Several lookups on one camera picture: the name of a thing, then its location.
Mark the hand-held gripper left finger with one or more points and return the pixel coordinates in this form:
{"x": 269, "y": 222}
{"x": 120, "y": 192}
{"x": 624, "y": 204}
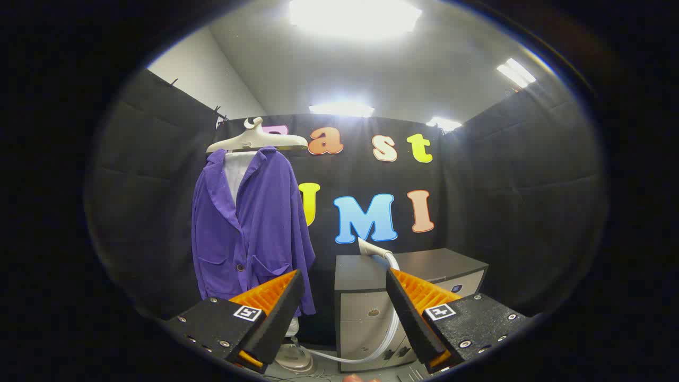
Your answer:
{"x": 278, "y": 313}

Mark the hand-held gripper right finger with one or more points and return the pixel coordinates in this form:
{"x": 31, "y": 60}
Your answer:
{"x": 411, "y": 313}

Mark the grey cabinet with black top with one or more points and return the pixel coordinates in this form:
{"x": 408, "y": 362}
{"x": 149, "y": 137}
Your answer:
{"x": 366, "y": 313}

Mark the white lining cloth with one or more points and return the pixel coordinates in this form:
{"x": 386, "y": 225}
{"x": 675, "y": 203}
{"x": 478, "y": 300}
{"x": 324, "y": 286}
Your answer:
{"x": 236, "y": 175}

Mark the large ceiling light panel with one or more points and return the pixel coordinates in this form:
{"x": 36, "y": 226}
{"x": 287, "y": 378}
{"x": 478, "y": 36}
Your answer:
{"x": 355, "y": 18}

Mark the white garment steamer head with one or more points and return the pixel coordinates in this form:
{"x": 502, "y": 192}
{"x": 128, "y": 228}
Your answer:
{"x": 371, "y": 248}

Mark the cream plastic clothes hanger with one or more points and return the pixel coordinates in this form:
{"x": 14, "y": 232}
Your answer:
{"x": 254, "y": 140}

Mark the white garment steamer base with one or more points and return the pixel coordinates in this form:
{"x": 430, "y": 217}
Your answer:
{"x": 292, "y": 361}

